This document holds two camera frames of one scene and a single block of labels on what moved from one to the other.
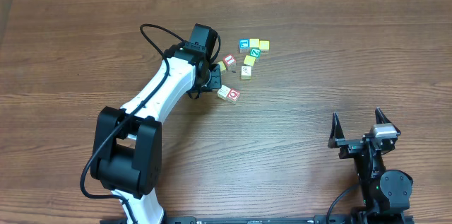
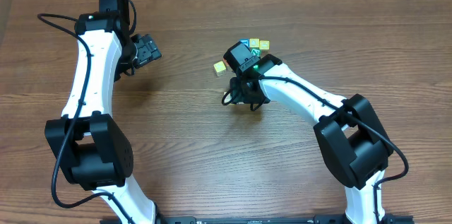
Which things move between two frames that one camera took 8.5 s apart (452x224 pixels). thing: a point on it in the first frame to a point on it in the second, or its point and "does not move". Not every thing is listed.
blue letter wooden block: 244,43 does not move
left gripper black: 215,80 to 147,50
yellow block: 222,67 does not move
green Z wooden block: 255,52 does not move
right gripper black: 349,145 to 238,94
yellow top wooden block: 254,42 does not move
